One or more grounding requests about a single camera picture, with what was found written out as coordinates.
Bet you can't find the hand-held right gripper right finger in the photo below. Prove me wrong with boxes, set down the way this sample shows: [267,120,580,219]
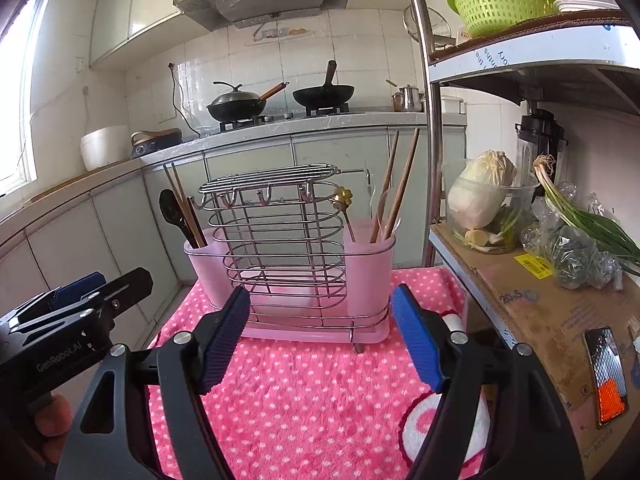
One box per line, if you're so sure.
[391,284,586,480]

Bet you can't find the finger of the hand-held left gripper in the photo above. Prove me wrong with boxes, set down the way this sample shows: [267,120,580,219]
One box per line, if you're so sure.
[10,271,107,323]
[77,266,154,332]

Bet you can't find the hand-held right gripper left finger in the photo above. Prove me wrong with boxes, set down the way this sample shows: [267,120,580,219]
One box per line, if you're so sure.
[55,286,252,480]

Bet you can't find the black spoon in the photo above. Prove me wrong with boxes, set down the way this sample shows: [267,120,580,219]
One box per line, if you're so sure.
[159,188,198,248]

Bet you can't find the dark brown chopstick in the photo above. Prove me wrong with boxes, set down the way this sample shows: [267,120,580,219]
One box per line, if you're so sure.
[162,164,203,250]
[171,161,208,248]

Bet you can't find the gold flower spoon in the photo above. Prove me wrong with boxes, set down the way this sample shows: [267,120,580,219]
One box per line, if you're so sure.
[330,187,357,243]

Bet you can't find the person's left hand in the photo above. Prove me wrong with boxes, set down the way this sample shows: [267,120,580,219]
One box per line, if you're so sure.
[32,392,76,438]

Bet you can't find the pink polka dot towel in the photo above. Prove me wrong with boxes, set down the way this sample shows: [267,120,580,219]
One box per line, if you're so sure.
[147,266,493,480]

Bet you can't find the wooden cutting board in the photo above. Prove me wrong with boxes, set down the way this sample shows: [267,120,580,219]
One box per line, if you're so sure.
[22,157,143,206]

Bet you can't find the ginger piece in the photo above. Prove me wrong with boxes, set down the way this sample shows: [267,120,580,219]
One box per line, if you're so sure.
[464,227,493,252]

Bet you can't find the cardboard box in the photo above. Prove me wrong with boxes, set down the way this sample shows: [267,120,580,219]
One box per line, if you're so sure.
[432,222,640,476]

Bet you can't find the white rice cooker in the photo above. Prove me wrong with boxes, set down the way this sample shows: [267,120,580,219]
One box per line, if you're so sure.
[80,125,132,172]

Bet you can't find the dark electric griddle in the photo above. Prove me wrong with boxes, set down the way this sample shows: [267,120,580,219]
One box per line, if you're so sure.
[130,128,183,160]

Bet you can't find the clear plastic tub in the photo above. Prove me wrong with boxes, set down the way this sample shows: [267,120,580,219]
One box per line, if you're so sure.
[445,180,541,255]

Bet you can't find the napa cabbage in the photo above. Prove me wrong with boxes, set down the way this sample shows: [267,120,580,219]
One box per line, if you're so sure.
[446,150,517,231]

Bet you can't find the window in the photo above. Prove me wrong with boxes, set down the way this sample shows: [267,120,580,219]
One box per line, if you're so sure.
[0,0,53,198]

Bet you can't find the smartphone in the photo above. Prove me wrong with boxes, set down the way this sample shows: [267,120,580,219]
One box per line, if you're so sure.
[584,326,630,428]

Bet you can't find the grey kitchen counter cabinet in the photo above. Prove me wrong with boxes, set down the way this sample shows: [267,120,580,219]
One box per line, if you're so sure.
[0,110,468,361]

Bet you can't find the green onions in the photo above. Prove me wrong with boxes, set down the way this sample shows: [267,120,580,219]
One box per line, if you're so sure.
[532,155,640,276]

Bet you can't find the stainless steel shelving rack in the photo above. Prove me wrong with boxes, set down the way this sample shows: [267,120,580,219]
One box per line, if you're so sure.
[400,0,640,351]

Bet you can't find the black wok with lid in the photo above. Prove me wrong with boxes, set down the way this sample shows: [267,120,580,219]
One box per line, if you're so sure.
[206,81,290,123]

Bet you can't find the gas stove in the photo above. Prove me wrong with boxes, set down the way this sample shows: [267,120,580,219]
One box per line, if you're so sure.
[217,102,351,133]

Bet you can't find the black blender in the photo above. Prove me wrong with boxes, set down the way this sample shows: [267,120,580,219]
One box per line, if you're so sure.
[515,100,568,196]

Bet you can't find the steel kettle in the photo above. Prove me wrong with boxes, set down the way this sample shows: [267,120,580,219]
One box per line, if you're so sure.
[397,84,422,112]

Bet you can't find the black open wok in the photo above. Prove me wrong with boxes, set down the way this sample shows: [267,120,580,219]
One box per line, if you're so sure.
[292,60,356,110]

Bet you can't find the small electric fan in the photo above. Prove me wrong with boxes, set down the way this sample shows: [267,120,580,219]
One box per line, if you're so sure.
[403,4,453,48]

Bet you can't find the green plastic basket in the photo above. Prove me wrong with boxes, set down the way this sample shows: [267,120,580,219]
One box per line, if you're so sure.
[446,0,558,38]

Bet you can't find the white tray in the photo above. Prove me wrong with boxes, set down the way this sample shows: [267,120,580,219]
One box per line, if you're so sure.
[552,0,621,13]

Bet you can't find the black power cable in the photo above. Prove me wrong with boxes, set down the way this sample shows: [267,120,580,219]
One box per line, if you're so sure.
[168,61,201,138]

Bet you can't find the white upper wall cabinet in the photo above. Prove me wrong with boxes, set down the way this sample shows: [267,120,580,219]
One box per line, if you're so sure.
[89,0,431,72]

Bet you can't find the glass wall shelf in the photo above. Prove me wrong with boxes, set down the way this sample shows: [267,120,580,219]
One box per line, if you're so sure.
[252,24,317,43]

